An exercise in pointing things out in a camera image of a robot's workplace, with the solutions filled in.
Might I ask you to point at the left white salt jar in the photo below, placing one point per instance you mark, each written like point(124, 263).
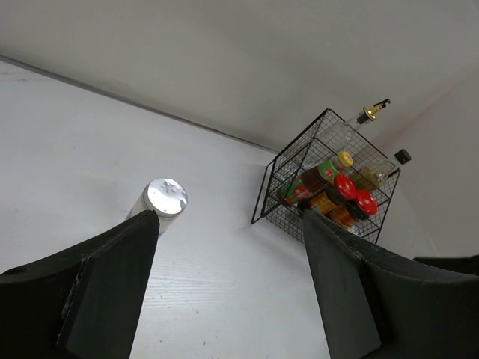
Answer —
point(166, 197)

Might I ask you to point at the clear glass oil bottle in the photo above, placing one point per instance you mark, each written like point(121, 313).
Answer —
point(337, 136)

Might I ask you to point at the yellow cap sauce bottle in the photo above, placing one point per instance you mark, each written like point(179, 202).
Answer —
point(310, 182)

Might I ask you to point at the red lid jar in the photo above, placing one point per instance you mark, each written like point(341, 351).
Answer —
point(354, 211)
point(340, 191)

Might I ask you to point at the dark soy sauce bottle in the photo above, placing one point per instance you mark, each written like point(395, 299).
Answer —
point(373, 176)

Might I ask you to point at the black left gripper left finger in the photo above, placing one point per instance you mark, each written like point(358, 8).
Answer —
point(84, 301)

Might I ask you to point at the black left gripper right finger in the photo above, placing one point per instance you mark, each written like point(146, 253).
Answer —
point(375, 303)

